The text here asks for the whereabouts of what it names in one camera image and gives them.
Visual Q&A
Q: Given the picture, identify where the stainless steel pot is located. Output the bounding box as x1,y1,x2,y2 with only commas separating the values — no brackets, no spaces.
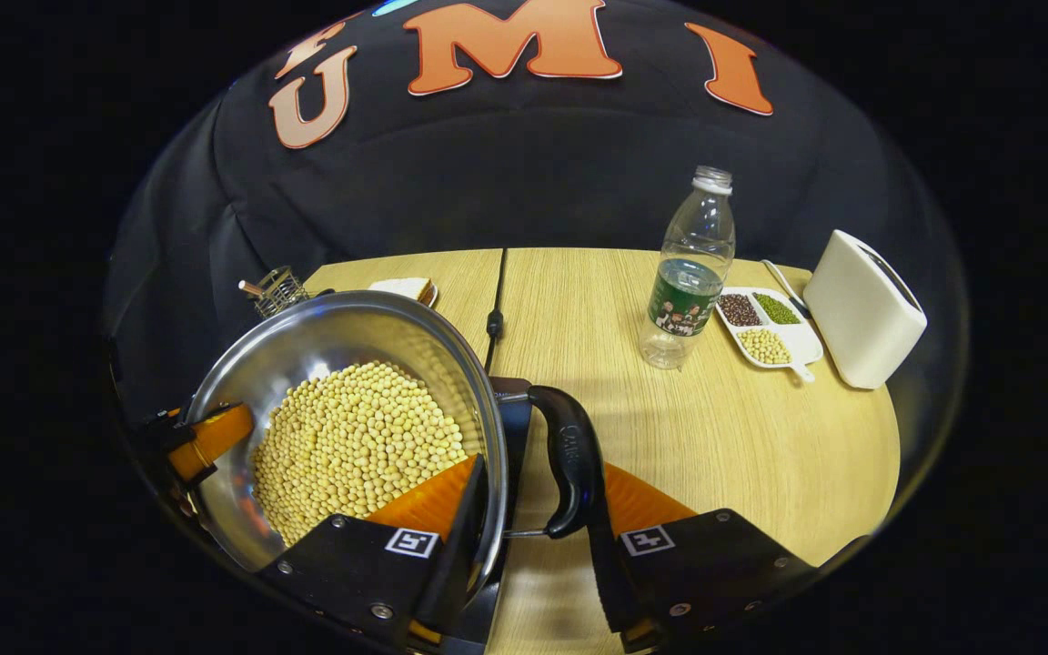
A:
185,290,608,584

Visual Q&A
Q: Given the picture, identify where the small wire holder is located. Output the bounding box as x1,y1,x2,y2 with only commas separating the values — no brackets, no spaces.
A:
238,265,312,320

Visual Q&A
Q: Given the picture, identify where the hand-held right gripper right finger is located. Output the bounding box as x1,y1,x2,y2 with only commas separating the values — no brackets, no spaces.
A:
588,462,817,653

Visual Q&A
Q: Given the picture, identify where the white divided bean dish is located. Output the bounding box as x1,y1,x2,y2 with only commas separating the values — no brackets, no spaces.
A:
714,286,824,384

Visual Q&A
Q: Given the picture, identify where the clear plastic water bottle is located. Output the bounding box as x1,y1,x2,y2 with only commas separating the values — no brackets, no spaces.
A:
638,165,737,371

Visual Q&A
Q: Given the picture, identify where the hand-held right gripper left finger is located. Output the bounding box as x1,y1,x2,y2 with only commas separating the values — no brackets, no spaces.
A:
256,455,489,640

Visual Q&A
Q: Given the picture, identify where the sandwich with lettuce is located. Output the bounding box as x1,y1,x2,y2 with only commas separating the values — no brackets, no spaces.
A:
368,277,435,305

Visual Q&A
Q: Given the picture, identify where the white rounded box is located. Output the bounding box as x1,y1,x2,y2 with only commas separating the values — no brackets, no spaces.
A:
802,228,929,391

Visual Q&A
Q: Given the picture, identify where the pile of yellow soybeans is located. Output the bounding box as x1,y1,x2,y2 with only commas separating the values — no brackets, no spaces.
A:
250,360,471,548

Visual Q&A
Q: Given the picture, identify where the white spoon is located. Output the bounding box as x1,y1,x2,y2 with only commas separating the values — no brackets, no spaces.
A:
760,258,812,320

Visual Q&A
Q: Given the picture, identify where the small white plate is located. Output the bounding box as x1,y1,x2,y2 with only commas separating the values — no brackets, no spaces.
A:
368,278,440,308

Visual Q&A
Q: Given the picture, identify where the black power cable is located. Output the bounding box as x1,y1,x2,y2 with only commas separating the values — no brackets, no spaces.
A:
484,248,509,370

